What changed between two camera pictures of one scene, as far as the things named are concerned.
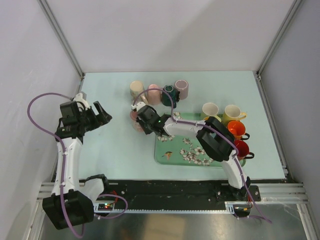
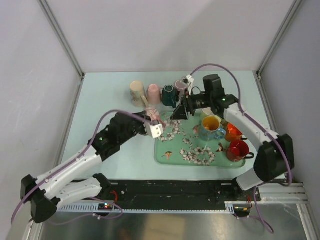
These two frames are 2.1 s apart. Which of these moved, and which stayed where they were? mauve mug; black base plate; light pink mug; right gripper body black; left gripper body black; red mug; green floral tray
Moved: right gripper body black; left gripper body black
Stayed: red mug; black base plate; mauve mug; green floral tray; light pink mug
